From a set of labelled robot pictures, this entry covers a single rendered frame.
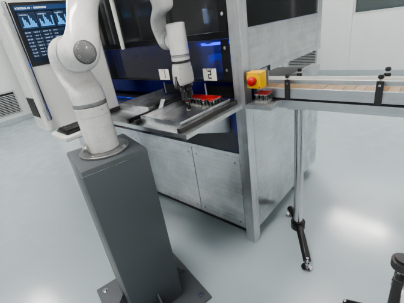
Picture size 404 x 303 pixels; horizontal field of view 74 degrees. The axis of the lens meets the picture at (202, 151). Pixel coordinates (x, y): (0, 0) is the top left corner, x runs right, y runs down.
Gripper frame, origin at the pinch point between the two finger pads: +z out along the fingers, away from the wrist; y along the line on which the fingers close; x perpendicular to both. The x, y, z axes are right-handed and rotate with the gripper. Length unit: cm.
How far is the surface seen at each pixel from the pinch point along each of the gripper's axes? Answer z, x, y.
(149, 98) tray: 7.3, -43.6, -10.2
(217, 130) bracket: 18.1, 12.6, -4.4
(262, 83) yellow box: -2.0, 31.6, -16.3
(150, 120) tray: 5.6, -2.7, 21.9
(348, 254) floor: 96, 70, -36
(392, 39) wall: 39, 14, -475
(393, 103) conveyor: 6, 79, -27
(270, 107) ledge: 8.1, 35.8, -15.4
